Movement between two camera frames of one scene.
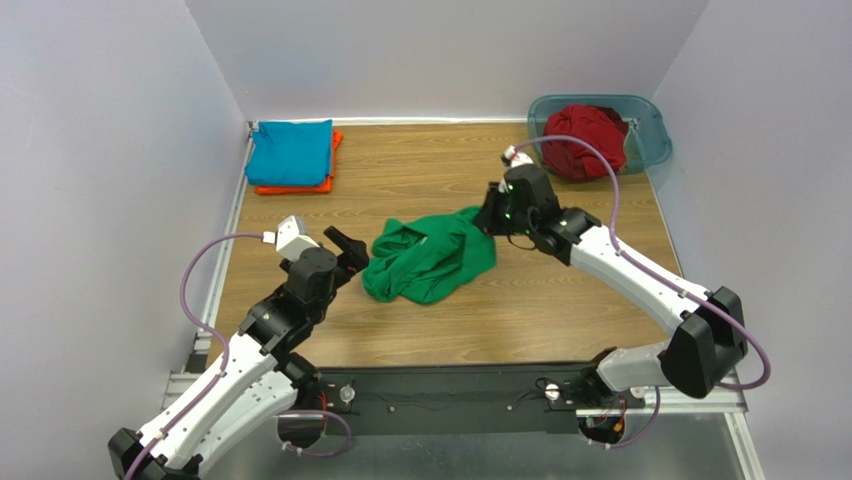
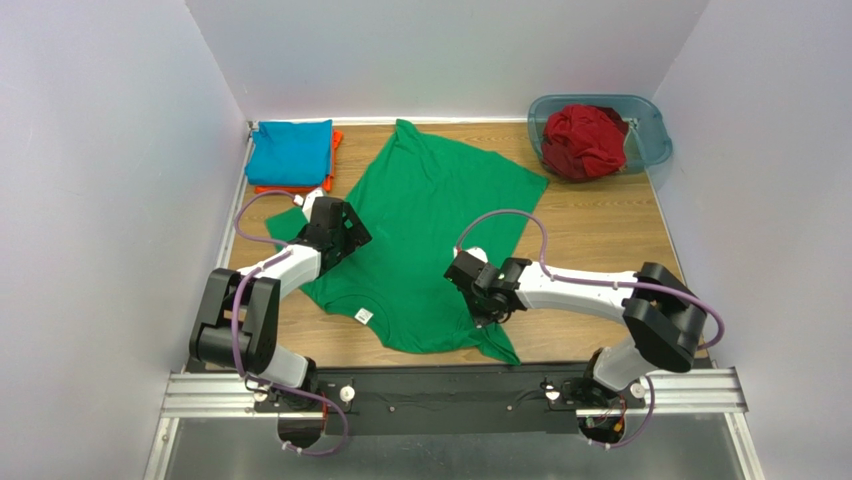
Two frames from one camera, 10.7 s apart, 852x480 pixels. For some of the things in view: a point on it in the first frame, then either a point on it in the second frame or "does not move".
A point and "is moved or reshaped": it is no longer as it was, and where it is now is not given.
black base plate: x=447 y=400 does not move
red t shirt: x=603 y=127 does not move
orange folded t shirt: x=270 y=190 does not move
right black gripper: x=492 y=210 -> x=462 y=274
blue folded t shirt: x=289 y=154 does not move
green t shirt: x=430 y=259 is moved or reshaped
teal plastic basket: x=648 y=140 does not move
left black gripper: x=350 y=252 -> x=352 y=231
